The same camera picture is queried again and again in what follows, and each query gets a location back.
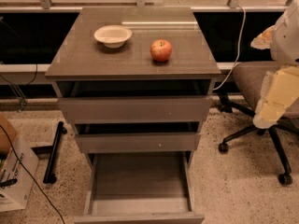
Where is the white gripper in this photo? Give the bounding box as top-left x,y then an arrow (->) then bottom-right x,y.
250,0 -> 299,129

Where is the grey bottom drawer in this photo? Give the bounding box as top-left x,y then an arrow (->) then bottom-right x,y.
74,152 -> 204,224

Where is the grey drawer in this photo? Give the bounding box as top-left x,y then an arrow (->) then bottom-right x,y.
59,79 -> 211,124
74,152 -> 204,224
76,122 -> 200,153

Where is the grey drawer cabinet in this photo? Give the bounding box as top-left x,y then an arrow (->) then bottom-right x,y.
45,6 -> 221,161

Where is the grey top drawer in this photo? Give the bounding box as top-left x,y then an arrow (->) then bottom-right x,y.
59,79 -> 211,124

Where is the grey middle drawer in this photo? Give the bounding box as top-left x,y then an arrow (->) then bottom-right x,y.
76,122 -> 200,153

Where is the brown office chair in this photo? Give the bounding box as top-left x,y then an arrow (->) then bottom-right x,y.
218,61 -> 299,186

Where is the red apple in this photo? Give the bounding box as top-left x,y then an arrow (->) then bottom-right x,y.
150,39 -> 172,62

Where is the white paper bowl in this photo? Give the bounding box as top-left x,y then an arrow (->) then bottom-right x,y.
93,25 -> 132,49

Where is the black metal bar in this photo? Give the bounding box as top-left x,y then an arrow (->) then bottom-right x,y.
43,121 -> 67,184

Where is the white cardboard box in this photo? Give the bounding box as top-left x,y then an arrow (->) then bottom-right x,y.
0,134 -> 39,212

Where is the brown cardboard box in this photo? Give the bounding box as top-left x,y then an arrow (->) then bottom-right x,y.
0,113 -> 18,155

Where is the black marker pen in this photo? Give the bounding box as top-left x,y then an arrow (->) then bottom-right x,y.
0,178 -> 18,188

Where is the white cable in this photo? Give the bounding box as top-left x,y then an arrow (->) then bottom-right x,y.
212,5 -> 247,91

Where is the black cable on floor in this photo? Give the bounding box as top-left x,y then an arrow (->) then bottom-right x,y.
0,123 -> 66,224

